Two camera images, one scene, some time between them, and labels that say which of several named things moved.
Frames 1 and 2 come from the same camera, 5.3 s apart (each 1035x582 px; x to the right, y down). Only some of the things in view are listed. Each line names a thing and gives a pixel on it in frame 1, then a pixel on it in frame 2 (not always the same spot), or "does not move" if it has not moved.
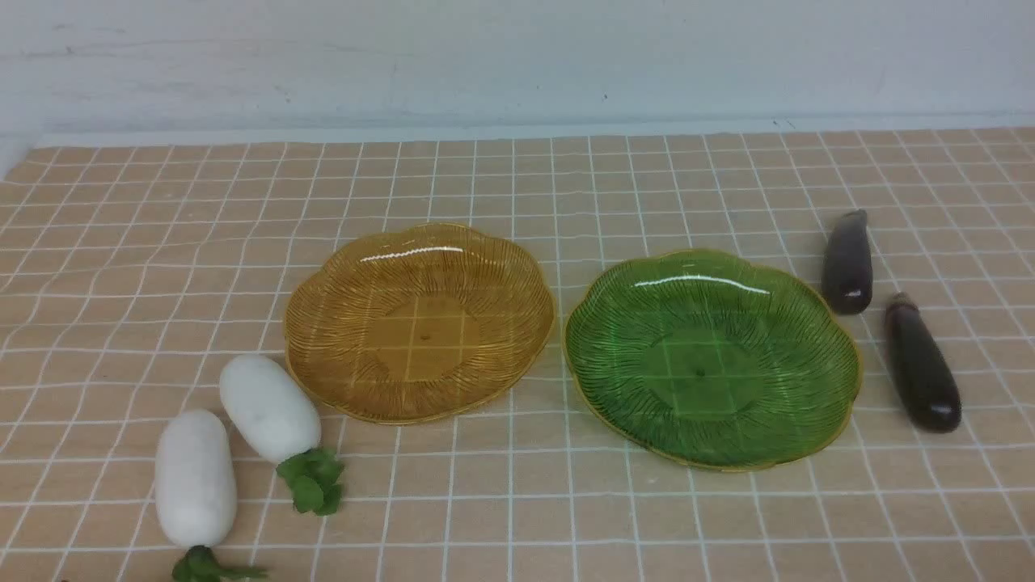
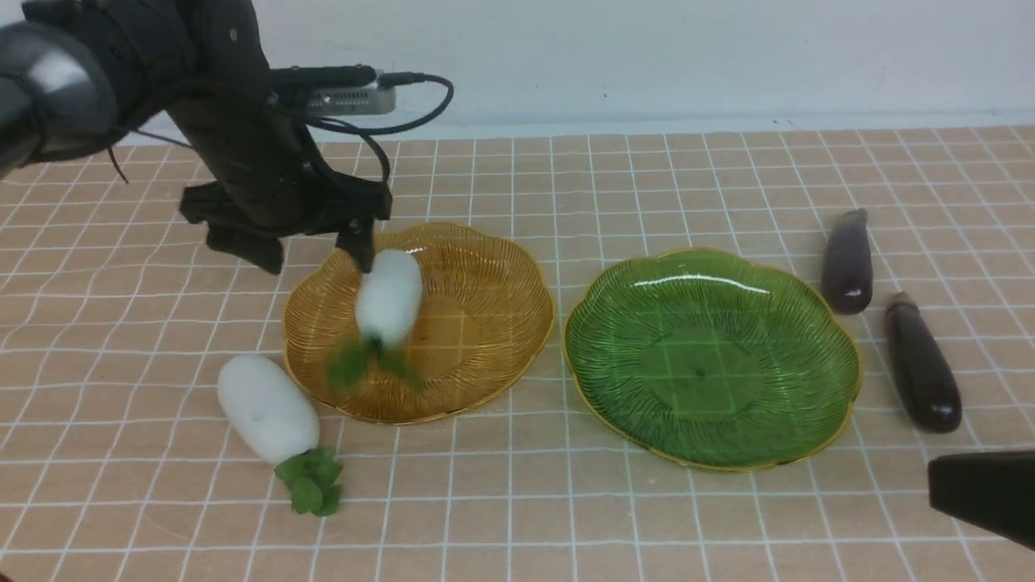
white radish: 276,421 does not move
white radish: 196,491 → 388,303
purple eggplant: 847,281 does not move
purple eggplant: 923,371 does not move
